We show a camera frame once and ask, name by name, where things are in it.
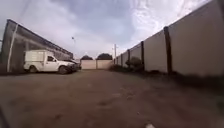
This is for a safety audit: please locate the dark tree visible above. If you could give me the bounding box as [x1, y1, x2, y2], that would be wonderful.
[95, 52, 114, 61]
[80, 54, 94, 61]

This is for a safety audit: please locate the bush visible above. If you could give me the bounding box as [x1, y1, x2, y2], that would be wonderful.
[125, 56, 144, 72]

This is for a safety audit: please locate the street lamp pole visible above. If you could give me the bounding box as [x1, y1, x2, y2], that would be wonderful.
[70, 36, 77, 54]

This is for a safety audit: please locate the white pickup truck with canopy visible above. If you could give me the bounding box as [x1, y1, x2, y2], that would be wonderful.
[22, 49, 79, 75]

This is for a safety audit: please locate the grey building with sloped roof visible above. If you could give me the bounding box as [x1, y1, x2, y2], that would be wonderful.
[0, 18, 75, 74]

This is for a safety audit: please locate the pale end wall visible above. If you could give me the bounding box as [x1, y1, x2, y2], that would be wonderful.
[73, 59, 115, 71]

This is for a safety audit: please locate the pale wall with dark pillars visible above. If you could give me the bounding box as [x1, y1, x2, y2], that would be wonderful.
[114, 0, 224, 80]

